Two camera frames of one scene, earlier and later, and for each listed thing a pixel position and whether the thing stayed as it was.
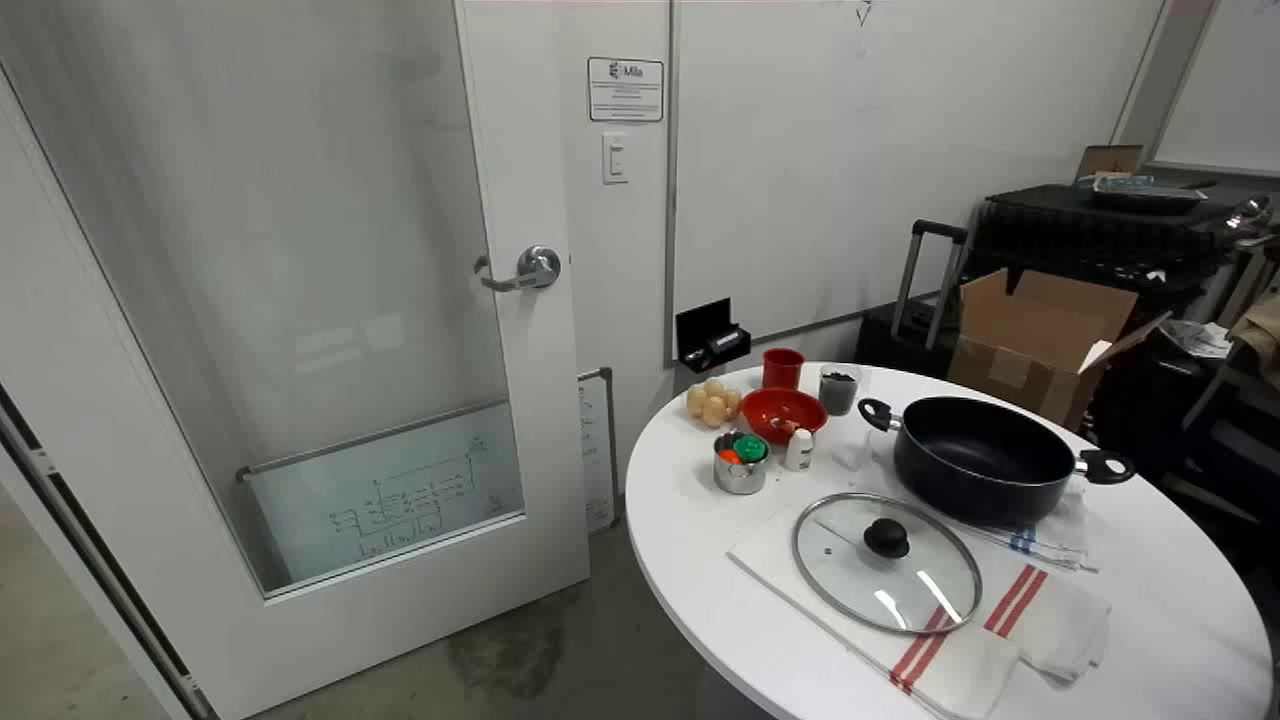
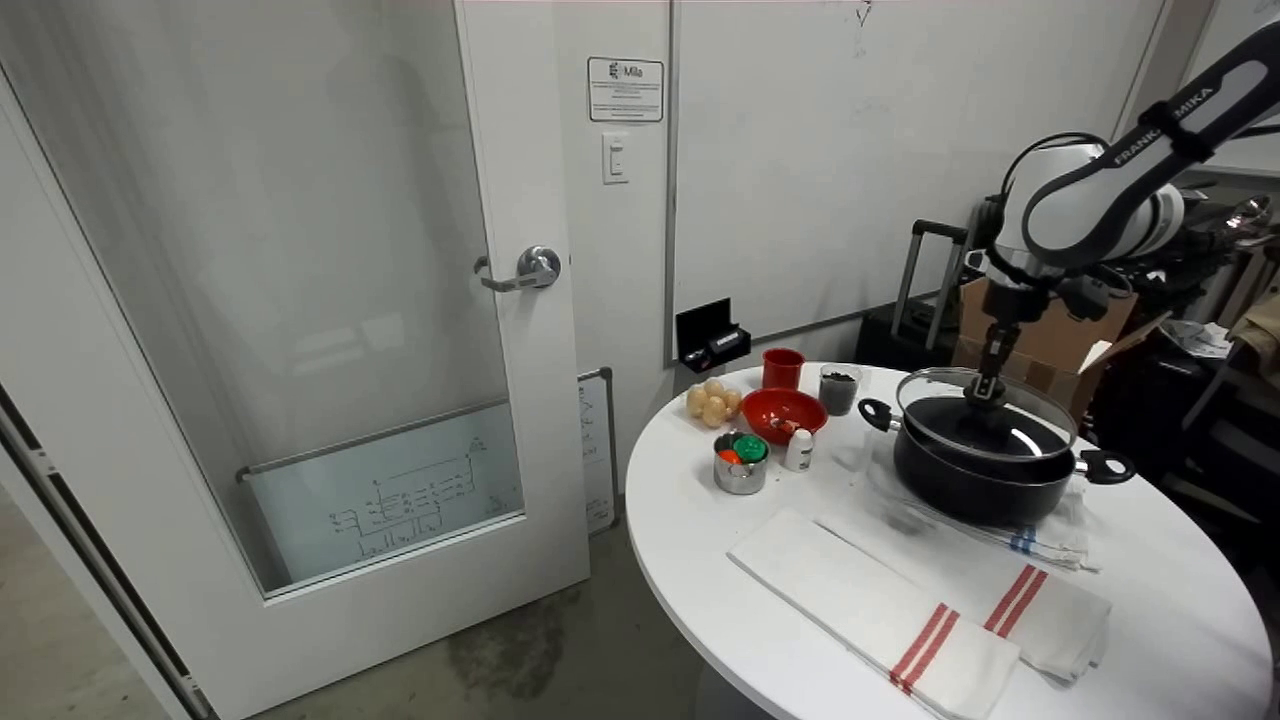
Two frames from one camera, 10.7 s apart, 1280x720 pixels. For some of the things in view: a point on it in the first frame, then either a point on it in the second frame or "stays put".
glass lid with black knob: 890,560 → 1016,423
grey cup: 836,393 stays put
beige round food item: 715,405 stays put
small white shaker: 800,450 stays put
